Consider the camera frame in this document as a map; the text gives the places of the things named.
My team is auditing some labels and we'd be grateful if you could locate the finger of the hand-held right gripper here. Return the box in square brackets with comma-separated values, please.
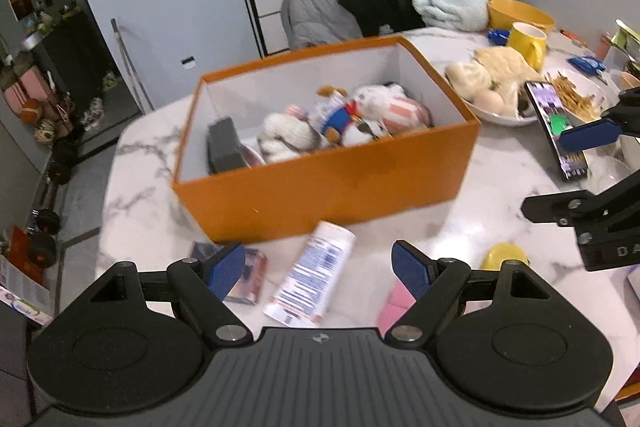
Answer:
[521, 169, 640, 228]
[560, 88, 640, 152]

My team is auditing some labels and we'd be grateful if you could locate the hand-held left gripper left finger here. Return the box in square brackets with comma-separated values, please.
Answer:
[87, 243, 251, 343]

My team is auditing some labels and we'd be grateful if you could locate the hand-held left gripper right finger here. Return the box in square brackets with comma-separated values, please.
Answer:
[385, 241, 548, 342]

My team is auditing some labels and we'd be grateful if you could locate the small picture card packet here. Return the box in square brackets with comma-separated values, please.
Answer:
[190, 242, 268, 305]

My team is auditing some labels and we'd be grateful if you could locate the pink snap wallet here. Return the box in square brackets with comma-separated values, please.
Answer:
[376, 279, 418, 333]

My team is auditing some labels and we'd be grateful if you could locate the yellow tape measure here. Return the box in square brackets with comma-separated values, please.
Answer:
[481, 243, 531, 270]

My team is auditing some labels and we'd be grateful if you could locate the white blue label tube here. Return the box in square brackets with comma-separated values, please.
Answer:
[262, 221, 357, 327]

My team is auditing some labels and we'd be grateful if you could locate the orange cardboard box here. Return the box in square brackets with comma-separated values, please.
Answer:
[172, 34, 482, 244]

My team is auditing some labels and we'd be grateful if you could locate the dark grey square case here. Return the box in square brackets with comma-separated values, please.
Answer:
[206, 117, 248, 174]

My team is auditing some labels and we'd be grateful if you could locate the brown white plush keychain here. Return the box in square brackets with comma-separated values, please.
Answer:
[342, 119, 393, 148]

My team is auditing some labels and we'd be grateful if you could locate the white pink crochet doll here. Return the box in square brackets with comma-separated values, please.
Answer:
[257, 107, 321, 162]

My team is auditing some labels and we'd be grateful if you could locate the white pink striped plush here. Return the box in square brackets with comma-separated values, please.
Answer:
[350, 83, 433, 132]

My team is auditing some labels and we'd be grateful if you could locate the sailor duck plush keychain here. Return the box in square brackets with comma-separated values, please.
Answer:
[305, 86, 361, 142]

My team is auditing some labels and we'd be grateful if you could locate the clear glass dish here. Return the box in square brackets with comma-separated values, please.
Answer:
[585, 157, 636, 192]

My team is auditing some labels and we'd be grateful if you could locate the pile of fries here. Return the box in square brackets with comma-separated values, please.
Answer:
[545, 74, 601, 120]

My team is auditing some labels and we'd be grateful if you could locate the white plate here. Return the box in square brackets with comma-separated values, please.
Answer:
[542, 69, 621, 128]

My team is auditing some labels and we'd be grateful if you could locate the black smartphone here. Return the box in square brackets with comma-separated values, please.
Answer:
[525, 81, 591, 182]

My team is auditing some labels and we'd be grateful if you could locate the blue foil packet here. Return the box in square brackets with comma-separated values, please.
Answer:
[570, 56, 606, 74]

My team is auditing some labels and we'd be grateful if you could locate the white food bowl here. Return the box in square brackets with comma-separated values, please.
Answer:
[444, 59, 541, 126]

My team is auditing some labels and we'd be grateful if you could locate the green package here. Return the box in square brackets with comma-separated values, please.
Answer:
[612, 19, 640, 58]

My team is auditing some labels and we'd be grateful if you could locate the boiled egg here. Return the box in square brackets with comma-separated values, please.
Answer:
[472, 89, 503, 110]

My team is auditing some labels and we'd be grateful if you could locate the yellow mug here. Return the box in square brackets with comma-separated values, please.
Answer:
[507, 22, 548, 72]

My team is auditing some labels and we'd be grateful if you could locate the pale flatbread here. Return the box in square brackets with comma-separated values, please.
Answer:
[474, 47, 538, 82]

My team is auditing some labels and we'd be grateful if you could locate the large steamed bun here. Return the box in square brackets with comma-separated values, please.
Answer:
[445, 61, 493, 100]

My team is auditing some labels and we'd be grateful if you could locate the yellow bowl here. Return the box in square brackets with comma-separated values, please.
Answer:
[487, 0, 556, 38]

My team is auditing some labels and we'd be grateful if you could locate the white printed carton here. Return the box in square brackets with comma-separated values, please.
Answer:
[0, 252, 53, 325]

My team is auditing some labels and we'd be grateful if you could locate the patterned ball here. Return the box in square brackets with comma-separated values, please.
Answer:
[34, 119, 57, 145]

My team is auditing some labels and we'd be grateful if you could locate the black cabinet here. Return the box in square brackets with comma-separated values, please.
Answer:
[30, 9, 121, 128]

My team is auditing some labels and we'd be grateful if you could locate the white bathroom vanity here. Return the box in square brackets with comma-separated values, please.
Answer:
[239, 0, 353, 58]

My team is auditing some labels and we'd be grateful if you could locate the pink bag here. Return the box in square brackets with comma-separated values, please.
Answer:
[2, 67, 56, 115]

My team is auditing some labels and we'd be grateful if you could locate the grey quilted jacket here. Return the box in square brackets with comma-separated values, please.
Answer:
[281, 0, 368, 50]

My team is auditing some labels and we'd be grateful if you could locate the mop handle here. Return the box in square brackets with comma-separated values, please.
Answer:
[111, 18, 153, 112]

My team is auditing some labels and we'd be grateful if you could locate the dark orange wall picture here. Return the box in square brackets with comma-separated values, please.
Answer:
[6, 0, 31, 22]

